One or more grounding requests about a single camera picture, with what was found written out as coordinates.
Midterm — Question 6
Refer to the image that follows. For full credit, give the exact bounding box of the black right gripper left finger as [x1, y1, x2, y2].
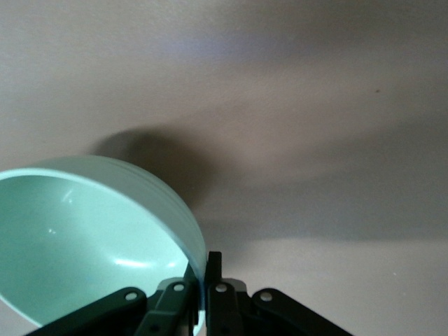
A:
[24, 274, 200, 336]

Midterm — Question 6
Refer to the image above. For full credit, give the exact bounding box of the light green bowl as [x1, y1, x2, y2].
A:
[0, 155, 208, 336]

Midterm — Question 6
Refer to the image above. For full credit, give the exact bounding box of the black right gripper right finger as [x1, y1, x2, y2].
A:
[206, 251, 353, 336]

